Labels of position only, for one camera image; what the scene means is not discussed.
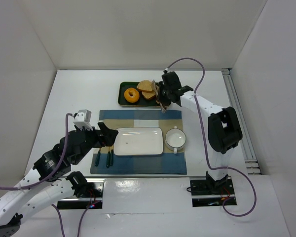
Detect brown bread slice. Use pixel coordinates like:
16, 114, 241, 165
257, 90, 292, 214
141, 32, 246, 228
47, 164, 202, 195
137, 80, 159, 94
142, 91, 156, 100

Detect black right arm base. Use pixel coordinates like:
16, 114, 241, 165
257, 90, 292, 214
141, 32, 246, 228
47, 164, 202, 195
186, 177, 237, 207

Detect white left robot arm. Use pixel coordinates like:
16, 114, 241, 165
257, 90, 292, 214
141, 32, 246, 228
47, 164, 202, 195
0, 122, 118, 237

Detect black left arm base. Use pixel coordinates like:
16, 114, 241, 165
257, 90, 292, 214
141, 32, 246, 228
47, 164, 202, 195
56, 178, 104, 210

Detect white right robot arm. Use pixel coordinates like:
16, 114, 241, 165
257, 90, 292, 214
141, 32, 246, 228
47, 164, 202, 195
151, 71, 243, 190

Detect white rectangular plate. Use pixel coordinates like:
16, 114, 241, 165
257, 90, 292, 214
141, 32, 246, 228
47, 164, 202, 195
113, 127, 163, 156

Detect white soup cup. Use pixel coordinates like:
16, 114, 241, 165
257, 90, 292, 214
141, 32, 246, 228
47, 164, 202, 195
164, 126, 187, 154

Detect orange bagel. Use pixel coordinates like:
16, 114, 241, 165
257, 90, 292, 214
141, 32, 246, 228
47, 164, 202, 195
124, 87, 140, 103

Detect dark green serving tray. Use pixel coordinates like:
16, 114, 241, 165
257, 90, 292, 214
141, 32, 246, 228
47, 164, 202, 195
117, 81, 160, 108

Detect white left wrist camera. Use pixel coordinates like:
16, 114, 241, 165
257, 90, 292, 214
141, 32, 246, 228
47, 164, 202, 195
74, 109, 93, 130

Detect aluminium rail frame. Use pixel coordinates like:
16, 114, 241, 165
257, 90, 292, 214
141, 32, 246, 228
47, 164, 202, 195
222, 69, 262, 175

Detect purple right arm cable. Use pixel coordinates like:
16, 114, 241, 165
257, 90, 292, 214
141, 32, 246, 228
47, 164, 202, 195
163, 57, 258, 217

